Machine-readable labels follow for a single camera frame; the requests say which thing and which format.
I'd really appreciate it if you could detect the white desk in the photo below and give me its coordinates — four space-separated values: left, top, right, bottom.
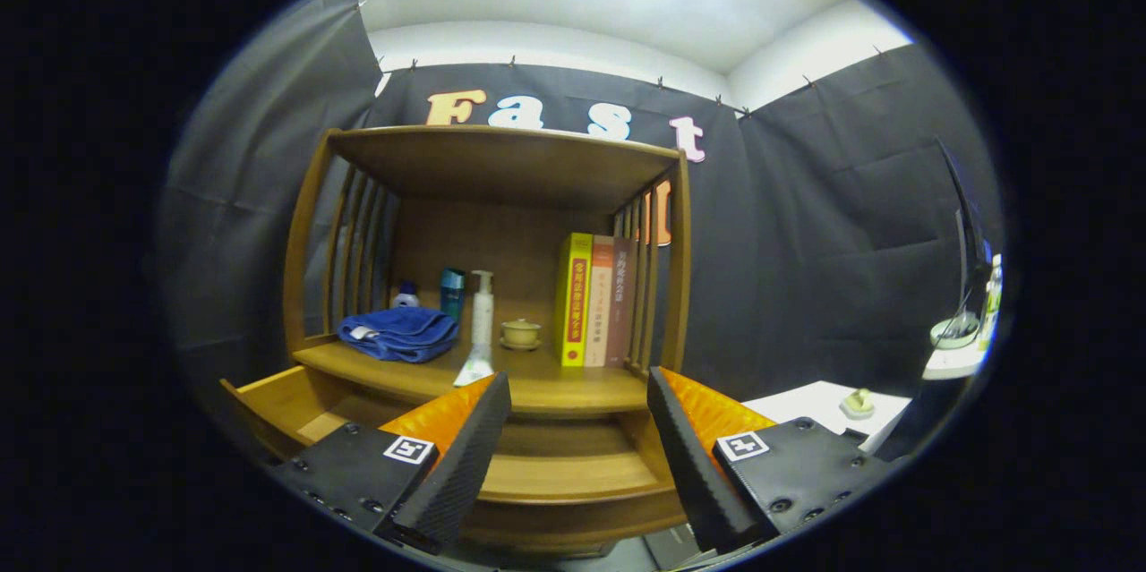
922 341 990 380

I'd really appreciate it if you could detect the beige teacup with saucer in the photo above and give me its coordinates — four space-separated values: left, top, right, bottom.
500 319 543 351

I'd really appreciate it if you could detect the black backdrop cloth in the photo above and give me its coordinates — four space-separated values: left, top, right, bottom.
157 0 1004 465

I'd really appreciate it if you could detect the white pump bottle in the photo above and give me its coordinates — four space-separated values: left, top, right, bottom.
470 270 495 354

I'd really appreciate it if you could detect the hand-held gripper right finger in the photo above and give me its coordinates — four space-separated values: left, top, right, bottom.
646 366 896 555

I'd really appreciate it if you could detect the blue folded towel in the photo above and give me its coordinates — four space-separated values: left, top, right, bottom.
338 306 460 363

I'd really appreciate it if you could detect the brown book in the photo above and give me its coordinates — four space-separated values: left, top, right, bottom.
606 237 638 367

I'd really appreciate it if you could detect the orange book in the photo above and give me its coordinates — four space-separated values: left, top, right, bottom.
585 235 615 367

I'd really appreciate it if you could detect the teal cylindrical bottle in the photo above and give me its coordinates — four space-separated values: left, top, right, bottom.
440 268 466 324

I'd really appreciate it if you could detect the white green tube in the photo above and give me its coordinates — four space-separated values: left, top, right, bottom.
453 346 495 388

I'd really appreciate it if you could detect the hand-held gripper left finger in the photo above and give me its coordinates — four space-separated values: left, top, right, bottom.
269 372 513 555

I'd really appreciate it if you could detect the white side table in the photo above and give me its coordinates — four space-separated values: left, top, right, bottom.
741 380 912 457

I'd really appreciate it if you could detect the wooden countertop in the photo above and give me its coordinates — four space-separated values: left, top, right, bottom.
294 339 651 417

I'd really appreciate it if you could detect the yellow book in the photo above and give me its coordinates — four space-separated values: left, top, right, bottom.
555 233 594 368

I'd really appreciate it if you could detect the wooden cabinet with slatted sides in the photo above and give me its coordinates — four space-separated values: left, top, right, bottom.
219 125 693 555

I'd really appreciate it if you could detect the wooden drawer with black knob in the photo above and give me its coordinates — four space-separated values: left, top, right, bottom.
219 364 690 552

